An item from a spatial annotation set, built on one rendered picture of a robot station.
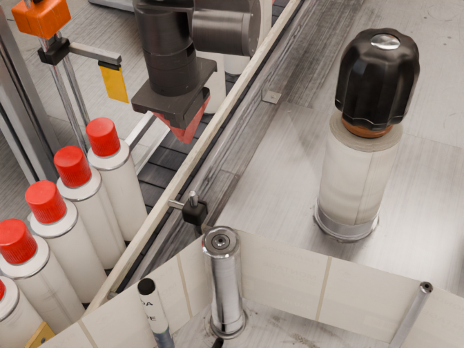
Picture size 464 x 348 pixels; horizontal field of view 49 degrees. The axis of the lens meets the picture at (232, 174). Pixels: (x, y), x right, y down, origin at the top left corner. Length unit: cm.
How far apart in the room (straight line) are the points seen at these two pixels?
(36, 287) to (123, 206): 16
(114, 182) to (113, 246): 9
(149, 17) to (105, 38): 68
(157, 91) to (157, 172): 25
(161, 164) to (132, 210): 16
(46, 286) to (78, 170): 13
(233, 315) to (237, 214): 19
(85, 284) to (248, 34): 36
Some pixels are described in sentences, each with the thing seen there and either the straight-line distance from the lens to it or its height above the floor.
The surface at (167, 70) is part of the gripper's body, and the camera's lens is 56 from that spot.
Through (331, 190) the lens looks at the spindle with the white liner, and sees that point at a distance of 67.
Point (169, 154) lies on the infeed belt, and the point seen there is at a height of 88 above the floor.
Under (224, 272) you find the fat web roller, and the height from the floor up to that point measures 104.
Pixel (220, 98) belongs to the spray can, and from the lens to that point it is 88.
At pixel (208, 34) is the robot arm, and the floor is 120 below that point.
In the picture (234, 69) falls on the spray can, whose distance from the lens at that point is 96.
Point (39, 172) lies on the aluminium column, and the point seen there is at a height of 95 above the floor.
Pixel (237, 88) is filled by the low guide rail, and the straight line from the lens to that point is 89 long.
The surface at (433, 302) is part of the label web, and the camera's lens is 53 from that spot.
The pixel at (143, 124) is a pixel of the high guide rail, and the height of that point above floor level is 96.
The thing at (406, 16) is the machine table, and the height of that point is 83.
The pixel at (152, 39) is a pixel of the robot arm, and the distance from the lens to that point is 55.
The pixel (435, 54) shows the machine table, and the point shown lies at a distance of 116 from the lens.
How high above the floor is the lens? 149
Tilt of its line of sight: 50 degrees down
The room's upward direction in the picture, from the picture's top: 3 degrees counter-clockwise
